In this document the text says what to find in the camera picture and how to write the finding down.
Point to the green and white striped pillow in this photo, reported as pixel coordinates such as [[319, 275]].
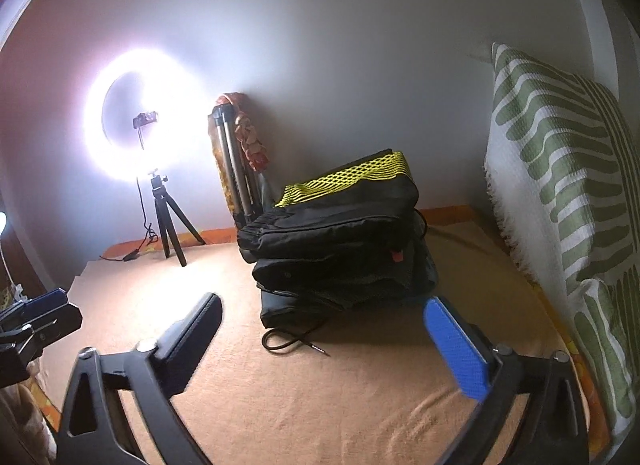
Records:
[[550, 170]]

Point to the white clip desk lamp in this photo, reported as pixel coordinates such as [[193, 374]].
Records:
[[4, 245]]

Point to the stack of dark clothes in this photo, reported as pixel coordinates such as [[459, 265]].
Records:
[[330, 285]]

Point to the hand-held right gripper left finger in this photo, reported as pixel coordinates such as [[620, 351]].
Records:
[[192, 340]]

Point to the orange patterned cloth bag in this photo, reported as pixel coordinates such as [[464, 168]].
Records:
[[250, 140]]

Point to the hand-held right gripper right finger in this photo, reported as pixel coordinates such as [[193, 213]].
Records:
[[455, 345]]

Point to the black phone holder clip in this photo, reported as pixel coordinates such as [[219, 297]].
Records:
[[145, 119]]

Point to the black mini tripod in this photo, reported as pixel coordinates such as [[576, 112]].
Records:
[[165, 215]]

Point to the folded silver tripod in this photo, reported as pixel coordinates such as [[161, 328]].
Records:
[[235, 160]]

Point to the black pants with yellow stripes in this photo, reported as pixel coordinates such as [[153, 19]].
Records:
[[340, 215]]

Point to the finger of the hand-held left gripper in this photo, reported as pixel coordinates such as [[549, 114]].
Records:
[[17, 360], [35, 305]]

